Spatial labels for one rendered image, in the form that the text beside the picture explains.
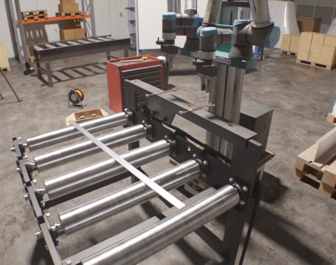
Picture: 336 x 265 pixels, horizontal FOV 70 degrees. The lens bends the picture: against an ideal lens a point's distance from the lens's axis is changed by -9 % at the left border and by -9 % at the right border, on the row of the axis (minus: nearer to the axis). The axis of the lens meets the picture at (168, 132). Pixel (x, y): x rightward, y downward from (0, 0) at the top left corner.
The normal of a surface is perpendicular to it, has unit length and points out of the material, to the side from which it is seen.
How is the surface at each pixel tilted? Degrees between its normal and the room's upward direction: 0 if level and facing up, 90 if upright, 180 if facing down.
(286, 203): 0
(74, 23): 90
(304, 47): 90
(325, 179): 90
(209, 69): 90
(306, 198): 0
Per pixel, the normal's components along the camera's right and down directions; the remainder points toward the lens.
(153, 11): 0.20, 0.45
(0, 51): 0.58, 0.37
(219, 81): -0.76, 0.30
